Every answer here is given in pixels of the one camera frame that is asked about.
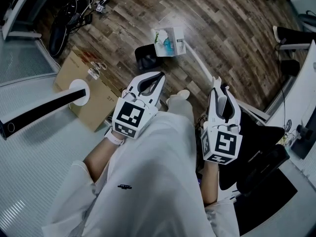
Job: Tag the pile of colourful paper scraps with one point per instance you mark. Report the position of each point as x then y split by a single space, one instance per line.
168 43

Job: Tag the black mesh office chair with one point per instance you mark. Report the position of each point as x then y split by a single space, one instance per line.
254 142

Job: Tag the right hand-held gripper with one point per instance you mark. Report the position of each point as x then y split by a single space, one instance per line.
225 144

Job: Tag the pale pink wristwatch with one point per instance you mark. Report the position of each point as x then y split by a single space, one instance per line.
114 138

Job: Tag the black floor box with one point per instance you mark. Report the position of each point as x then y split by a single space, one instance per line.
291 68

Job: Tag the person's right forearm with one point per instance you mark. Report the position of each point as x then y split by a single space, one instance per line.
209 181

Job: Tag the white dustpan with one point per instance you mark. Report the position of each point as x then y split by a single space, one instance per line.
179 36

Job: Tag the person's white shirt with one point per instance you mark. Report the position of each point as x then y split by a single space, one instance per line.
153 181

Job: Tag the black desk mat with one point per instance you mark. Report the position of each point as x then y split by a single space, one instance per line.
266 206

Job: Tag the black desktop monitor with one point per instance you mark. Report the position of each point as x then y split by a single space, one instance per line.
302 144

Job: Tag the person's left forearm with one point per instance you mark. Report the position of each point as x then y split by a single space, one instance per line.
101 159

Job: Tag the brown cardboard box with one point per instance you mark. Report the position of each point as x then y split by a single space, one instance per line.
65 70

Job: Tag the black box with blue label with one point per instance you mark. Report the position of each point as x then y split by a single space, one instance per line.
199 184

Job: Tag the white office desk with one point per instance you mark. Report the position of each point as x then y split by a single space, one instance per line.
308 88

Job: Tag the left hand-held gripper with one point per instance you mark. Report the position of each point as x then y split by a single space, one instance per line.
128 115

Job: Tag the black trash bin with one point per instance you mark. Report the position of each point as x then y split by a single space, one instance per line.
145 58

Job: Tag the person's left white shoe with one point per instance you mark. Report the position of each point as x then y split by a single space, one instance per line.
170 99

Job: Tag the black oval case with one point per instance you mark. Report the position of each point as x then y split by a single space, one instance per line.
58 41

